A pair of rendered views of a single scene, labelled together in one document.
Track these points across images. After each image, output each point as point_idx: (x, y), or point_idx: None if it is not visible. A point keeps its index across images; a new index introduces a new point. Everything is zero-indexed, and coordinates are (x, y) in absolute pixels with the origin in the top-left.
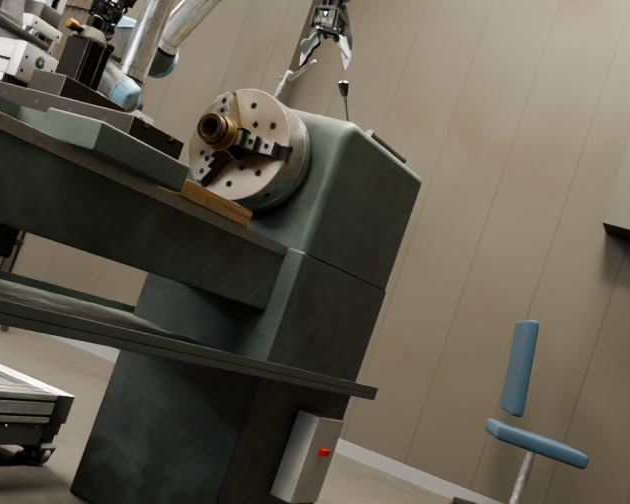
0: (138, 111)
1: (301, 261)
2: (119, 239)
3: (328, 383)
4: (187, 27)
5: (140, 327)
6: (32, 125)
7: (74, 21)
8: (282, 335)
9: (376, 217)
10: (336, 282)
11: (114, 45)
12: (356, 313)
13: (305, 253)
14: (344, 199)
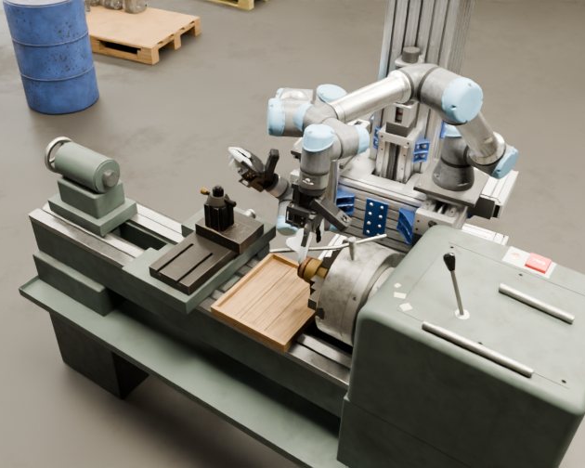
0: (426, 215)
1: (343, 403)
2: (188, 324)
3: None
4: (469, 145)
5: None
6: None
7: (201, 190)
8: (347, 448)
9: (463, 414)
10: (412, 445)
11: (444, 151)
12: None
13: (346, 399)
14: (384, 375)
